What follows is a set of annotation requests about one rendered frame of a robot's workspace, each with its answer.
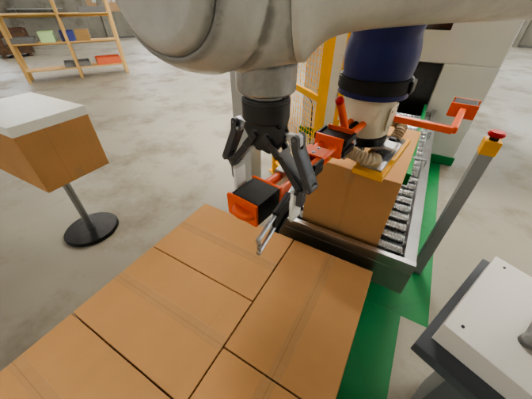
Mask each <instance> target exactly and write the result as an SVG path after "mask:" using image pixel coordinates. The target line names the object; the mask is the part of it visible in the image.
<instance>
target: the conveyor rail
mask: <svg viewBox="0 0 532 399"><path fill-rule="evenodd" d="M431 111H432V112H435V114H434V113H431V114H430V116H429V120H428V121H431V122H435V121H436V115H437V111H436V110H431ZM433 114H434V116H433ZM432 116H433V118H432ZM427 131H431V133H427V132H426V135H425V136H426V137H425V141H424V146H423V151H422V155H421V157H422V158H425V159H427V163H426V165H425V166H424V163H425V161H420V166H419V167H420V168H419V171H418V176H417V178H416V179H417V181H416V184H415V189H414V190H413V191H414V193H413V197H412V204H411V205H410V207H411V209H410V212H409V214H408V216H409V217H408V221H407V223H406V225H407V230H406V231H405V241H404V242H403V244H402V248H403V249H402V253H401V255H400V257H404V258H406V259H409V260H412V261H415V262H416V258H417V252H418V246H419V240H420V229H421V223H422V218H423V211H424V201H425V195H426V188H427V182H428V172H429V166H430V160H431V149H432V143H433V137H434V131H433V130H428V129H427ZM430 134H431V136H430V138H429V135H430Z"/></svg>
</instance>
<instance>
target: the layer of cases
mask: <svg viewBox="0 0 532 399"><path fill-rule="evenodd" d="M263 228H264V227H262V226H259V225H258V227H255V226H253V225H251V224H249V223H247V222H246V221H243V220H240V219H239V218H236V217H235V216H234V215H232V214H230V213H228V212H225V211H222V210H220V209H218V208H216V207H212V206H211V205H208V204H206V203H205V204H204V205H203V206H202V207H200V208H199V209H198V210H197V211H195V212H194V213H193V214H192V215H190V216H189V217H188V218H187V219H185V220H184V221H183V222H182V223H181V224H180V225H179V226H177V227H176V228H175V229H174V230H172V231H171V232H170V233H169V234H167V235H166V236H165V237H163V238H162V239H161V240H160V241H159V242H158V243H157V244H155V245H154V247H152V248H150V249H149V250H148V251H147V252H145V253H144V254H143V255H142V256H141V257H140V258H139V259H137V260H136V261H135V262H134V263H132V264H131V265H130V266H128V267H127V268H126V269H125V270H123V271H122V272H121V273H120V274H119V275H118V276H117V277H115V278H114V279H113V280H112V281H110V282H109V283H108V284H106V285H105V286H104V287H103V288H101V289H100V290H99V291H98V292H97V293H96V294H95V295H93V296H92V297H91V298H90V299H88V300H87V301H86V302H84V303H83V304H82V305H81V306H79V307H78V308H77V309H76V310H75V311H74V314H75V316H76V317H75V316H74V315H73V314H70V315H69V316H68V317H66V318H65V319H64V320H63V321H61V322H60V323H59V324H58V325H57V326H55V327H54V328H53V329H52V330H51V331H50V332H48V333H47V334H46V335H45V336H43V337H42V338H41V339H40V340H38V341H37V342H36V343H35V344H34V345H33V346H31V347H30V348H29V349H28V350H27V351H25V352H24V353H23V354H21V355H20V356H19V357H18V358H16V359H15V360H14V361H13V362H12V363H11V364H10V365H8V366H7V367H6V368H5V369H3V370H2V371H1V372H0V399H336V397H337V394H338V391H339V388H340V384H341V380H342V377H343V374H344V370H345V367H346V364H347V361H348V356H349V353H350V351H351V347H352V342H353V340H354V336H355V332H356V329H357V326H358V323H359V318H360V315H361V312H362V309H363V304H364V302H365V298H366V296H367V291H368V288H369V285H370V282H371V277H372V274H373V272H372V271H369V270H367V269H365V268H361V267H360V266H357V265H355V264H352V263H350V262H347V261H346V260H342V259H340V258H338V257H336V256H333V255H330V254H328V253H325V252H322V251H321V250H319V249H315V248H313V247H311V246H308V245H305V244H303V243H301V242H299V241H296V240H293V239H291V238H289V237H286V236H283V235H282V234H278V233H276V232H274V234H273V235H272V236H271V238H270V240H269V241H268V243H267V244H266V246H265V248H264V250H263V251H262V253H261V255H260V256H258V255H257V254H256V252H257V243H256V239H257V237H258V236H259V235H260V233H261V231H262V230H263ZM78 319H79V320H78Z"/></svg>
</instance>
